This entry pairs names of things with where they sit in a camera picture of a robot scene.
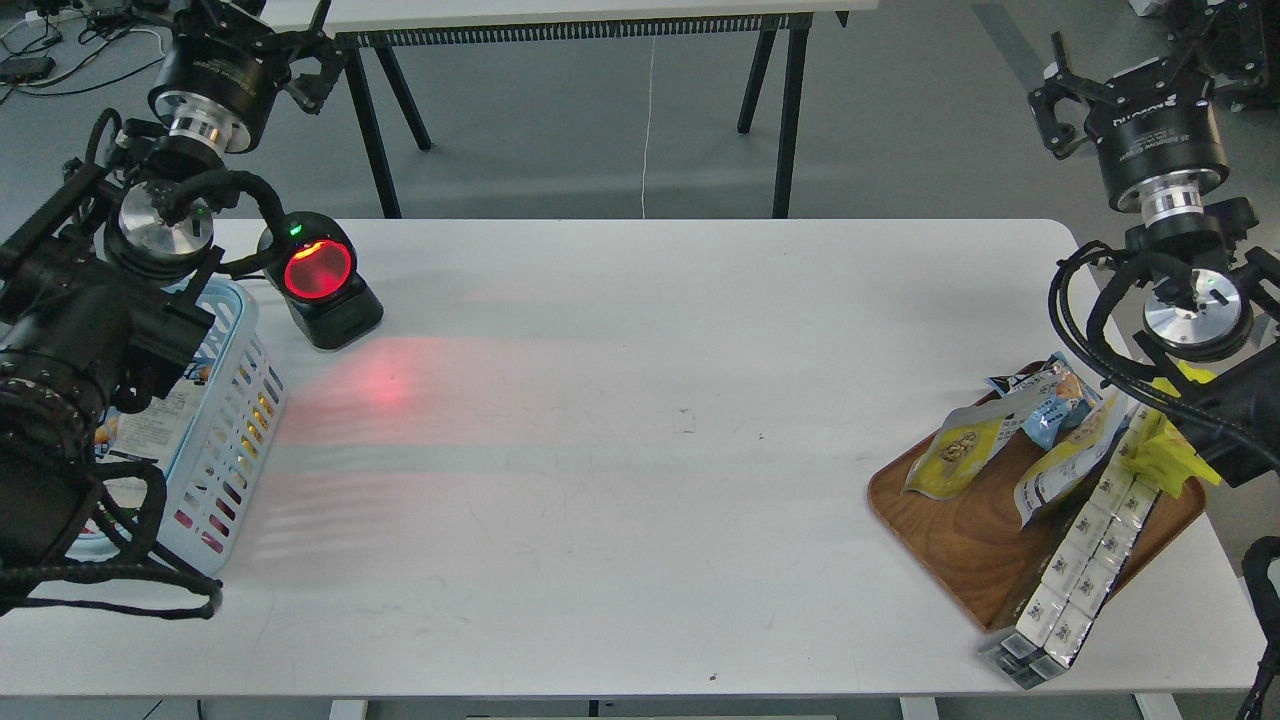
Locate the white background table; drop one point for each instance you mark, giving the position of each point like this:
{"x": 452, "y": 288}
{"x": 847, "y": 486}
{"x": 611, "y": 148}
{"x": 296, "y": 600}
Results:
{"x": 383, "y": 26}

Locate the white snack bag in basket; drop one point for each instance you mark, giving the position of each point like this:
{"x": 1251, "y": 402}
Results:
{"x": 155, "y": 435}

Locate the brown wooden tray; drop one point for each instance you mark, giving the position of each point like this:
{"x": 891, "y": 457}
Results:
{"x": 974, "y": 545}

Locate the light blue plastic basket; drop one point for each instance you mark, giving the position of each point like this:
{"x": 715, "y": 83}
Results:
{"x": 211, "y": 482}

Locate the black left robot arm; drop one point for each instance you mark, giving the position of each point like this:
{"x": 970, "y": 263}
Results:
{"x": 101, "y": 286}

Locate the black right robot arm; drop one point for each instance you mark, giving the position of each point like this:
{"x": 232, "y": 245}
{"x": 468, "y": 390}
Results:
{"x": 1175, "y": 291}

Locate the white yellow snack pouch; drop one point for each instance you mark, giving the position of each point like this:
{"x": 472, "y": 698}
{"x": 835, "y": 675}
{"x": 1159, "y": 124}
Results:
{"x": 1052, "y": 478}

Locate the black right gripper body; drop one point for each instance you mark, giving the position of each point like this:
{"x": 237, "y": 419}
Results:
{"x": 1164, "y": 126}

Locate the blue snack bag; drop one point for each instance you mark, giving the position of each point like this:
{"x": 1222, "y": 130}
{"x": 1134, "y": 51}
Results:
{"x": 1065, "y": 399}

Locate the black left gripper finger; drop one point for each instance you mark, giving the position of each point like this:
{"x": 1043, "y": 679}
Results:
{"x": 309, "y": 91}

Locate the yellow cartoon snack pack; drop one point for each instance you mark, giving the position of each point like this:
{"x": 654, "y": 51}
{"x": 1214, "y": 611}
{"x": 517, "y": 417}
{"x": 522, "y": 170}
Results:
{"x": 1162, "y": 456}

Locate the yellow chickpea snack pouch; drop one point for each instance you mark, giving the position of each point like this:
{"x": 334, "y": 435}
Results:
{"x": 967, "y": 440}

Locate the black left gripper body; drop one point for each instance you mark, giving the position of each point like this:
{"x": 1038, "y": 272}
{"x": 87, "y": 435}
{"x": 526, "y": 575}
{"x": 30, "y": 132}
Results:
{"x": 220, "y": 78}

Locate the long silver snack box pack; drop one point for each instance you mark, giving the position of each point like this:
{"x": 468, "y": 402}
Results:
{"x": 1051, "y": 624}

